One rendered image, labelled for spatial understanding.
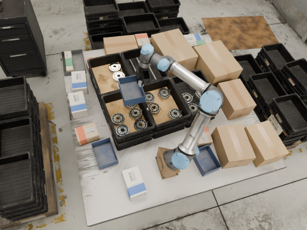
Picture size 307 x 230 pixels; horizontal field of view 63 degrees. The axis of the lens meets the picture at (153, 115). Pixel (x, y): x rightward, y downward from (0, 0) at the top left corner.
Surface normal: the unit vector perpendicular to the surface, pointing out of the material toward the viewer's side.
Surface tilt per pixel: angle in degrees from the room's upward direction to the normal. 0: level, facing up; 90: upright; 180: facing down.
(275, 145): 0
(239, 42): 4
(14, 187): 0
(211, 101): 46
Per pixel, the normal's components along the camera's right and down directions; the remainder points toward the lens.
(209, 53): 0.10, -0.52
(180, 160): -0.44, 0.33
